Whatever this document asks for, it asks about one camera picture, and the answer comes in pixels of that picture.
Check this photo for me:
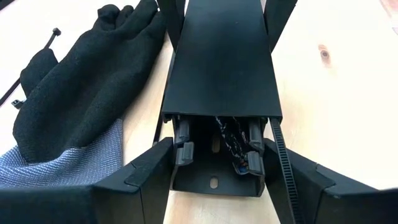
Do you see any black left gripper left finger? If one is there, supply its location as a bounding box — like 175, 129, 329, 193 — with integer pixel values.
0, 136, 174, 224

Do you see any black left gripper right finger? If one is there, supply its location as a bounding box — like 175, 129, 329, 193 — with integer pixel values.
263, 138, 398, 224

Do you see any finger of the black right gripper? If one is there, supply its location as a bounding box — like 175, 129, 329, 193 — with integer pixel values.
263, 0, 299, 53
157, 0, 187, 52

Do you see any black duct cover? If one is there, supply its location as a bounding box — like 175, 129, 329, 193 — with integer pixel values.
161, 0, 283, 124

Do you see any black glove with grey cuff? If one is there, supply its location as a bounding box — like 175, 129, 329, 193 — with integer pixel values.
0, 0, 167, 190

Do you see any black slotted cable duct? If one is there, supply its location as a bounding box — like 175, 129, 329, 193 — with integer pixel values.
169, 114, 269, 198

